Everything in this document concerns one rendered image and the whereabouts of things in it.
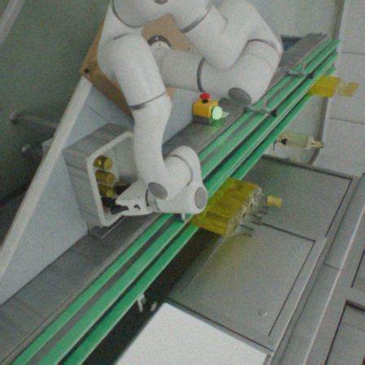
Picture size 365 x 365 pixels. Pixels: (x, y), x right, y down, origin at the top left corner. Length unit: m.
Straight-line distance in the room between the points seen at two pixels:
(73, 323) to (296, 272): 0.67
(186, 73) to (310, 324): 0.73
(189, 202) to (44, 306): 0.42
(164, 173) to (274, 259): 0.61
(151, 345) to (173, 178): 0.48
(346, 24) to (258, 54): 6.07
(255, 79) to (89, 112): 0.43
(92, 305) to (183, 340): 0.26
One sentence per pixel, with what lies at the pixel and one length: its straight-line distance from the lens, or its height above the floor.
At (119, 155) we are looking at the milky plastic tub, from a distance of 1.07.
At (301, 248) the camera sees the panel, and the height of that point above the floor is 1.26.
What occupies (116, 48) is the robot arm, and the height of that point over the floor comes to 0.96.
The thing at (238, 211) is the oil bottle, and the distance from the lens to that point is 1.17.
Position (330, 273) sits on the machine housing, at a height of 1.37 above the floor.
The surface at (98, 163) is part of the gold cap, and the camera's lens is 1.00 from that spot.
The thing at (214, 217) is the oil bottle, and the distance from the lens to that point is 1.15.
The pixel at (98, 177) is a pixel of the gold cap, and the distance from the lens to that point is 1.02.
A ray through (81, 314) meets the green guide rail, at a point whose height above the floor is 0.93.
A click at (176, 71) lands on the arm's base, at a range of 0.96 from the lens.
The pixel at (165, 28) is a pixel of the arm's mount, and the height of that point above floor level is 0.84.
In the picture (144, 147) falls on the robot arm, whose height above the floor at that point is 1.02.
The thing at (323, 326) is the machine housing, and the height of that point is 1.40.
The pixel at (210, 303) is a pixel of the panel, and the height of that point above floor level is 1.11.
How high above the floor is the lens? 1.45
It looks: 29 degrees down
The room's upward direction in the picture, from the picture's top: 108 degrees clockwise
